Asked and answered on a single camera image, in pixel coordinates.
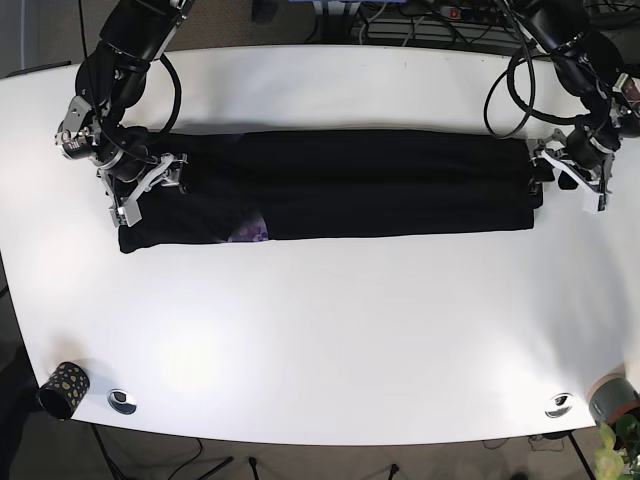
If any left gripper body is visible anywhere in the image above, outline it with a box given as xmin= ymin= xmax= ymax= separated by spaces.
xmin=529 ymin=74 xmax=639 ymax=196

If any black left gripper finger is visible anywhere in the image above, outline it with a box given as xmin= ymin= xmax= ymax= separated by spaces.
xmin=558 ymin=172 xmax=609 ymax=214
xmin=528 ymin=159 xmax=555 ymax=197

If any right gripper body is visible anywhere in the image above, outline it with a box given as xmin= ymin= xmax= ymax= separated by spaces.
xmin=55 ymin=95 xmax=188 ymax=213

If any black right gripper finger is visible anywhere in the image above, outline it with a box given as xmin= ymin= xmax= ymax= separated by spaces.
xmin=172 ymin=163 xmax=195 ymax=195
xmin=110 ymin=202 xmax=142 ymax=228

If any black T-shirt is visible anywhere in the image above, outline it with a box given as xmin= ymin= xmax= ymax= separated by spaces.
xmin=118 ymin=130 xmax=542 ymax=254

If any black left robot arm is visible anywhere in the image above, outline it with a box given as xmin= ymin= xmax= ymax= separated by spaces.
xmin=506 ymin=1 xmax=639 ymax=213

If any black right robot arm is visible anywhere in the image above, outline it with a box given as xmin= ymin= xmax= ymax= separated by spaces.
xmin=55 ymin=1 xmax=193 ymax=227

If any black gold spotted cup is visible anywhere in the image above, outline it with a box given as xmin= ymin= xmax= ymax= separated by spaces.
xmin=37 ymin=362 xmax=91 ymax=421

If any left silver table grommet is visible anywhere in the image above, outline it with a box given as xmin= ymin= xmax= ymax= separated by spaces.
xmin=107 ymin=389 xmax=137 ymax=415

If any silver table grommet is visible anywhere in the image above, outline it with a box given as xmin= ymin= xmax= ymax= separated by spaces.
xmin=107 ymin=389 xmax=137 ymax=415
xmin=544 ymin=393 xmax=573 ymax=419

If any grey plant pot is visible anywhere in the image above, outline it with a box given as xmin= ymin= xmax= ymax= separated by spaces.
xmin=587 ymin=373 xmax=639 ymax=426

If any right silver table grommet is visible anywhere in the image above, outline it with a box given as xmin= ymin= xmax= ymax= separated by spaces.
xmin=544 ymin=393 xmax=573 ymax=419

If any green potted plant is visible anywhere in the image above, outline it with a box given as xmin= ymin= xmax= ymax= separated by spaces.
xmin=594 ymin=414 xmax=639 ymax=480

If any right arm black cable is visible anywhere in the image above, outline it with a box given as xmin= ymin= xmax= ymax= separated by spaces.
xmin=77 ymin=0 xmax=184 ymax=166

